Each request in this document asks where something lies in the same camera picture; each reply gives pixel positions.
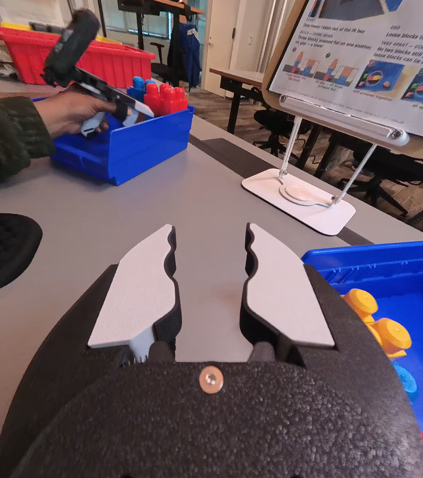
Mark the wooden standing desk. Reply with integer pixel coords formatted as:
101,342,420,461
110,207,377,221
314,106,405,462
117,0,204,51

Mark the printed instruction sheet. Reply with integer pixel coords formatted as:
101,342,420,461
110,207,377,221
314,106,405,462
269,0,423,142

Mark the blue plastic bin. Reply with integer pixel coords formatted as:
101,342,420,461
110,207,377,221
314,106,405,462
30,98,196,186
301,239,423,478

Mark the white document stand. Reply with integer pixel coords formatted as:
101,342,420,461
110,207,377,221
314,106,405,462
241,0,423,237

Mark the red plastic bin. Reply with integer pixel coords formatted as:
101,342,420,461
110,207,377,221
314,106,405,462
0,26,157,90

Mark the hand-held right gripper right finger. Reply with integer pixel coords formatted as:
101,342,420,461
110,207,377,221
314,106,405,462
240,223,336,347

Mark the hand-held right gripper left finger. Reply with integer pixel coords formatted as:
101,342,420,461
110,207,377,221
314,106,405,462
87,223,183,363

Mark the black office chair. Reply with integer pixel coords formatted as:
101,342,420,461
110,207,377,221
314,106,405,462
150,42,171,81
336,146,423,225
253,108,309,157

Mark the cluster of block towers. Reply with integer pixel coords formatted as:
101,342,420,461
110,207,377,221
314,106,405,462
126,76,189,117

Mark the person's left hand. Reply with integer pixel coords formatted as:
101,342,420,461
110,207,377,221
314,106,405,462
34,88,119,139

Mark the yellow mega block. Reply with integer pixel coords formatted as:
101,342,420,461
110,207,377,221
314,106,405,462
341,289,379,323
368,317,413,360

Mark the blue hanging jacket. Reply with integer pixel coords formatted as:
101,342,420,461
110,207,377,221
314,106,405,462
167,20,201,90

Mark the person's left forearm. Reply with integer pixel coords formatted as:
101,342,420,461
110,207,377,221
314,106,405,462
0,91,56,193

